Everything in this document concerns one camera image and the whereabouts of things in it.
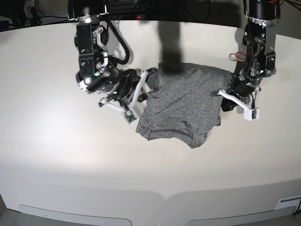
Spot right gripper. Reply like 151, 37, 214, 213
99, 67, 158, 115

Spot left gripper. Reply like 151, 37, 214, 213
211, 75, 261, 112

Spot grey long-sleeve T-shirt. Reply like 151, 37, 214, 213
136, 63, 232, 149

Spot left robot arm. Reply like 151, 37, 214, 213
226, 0, 281, 107

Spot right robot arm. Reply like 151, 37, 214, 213
68, 0, 156, 122

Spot black power strip red light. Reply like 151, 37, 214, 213
96, 13, 147, 21

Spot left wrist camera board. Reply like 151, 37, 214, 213
243, 108, 260, 121

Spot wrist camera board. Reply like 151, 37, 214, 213
121, 109, 139, 124
243, 108, 260, 121

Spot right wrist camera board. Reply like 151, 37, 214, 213
121, 109, 139, 124

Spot black cables on floor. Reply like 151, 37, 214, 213
9, 7, 71, 26

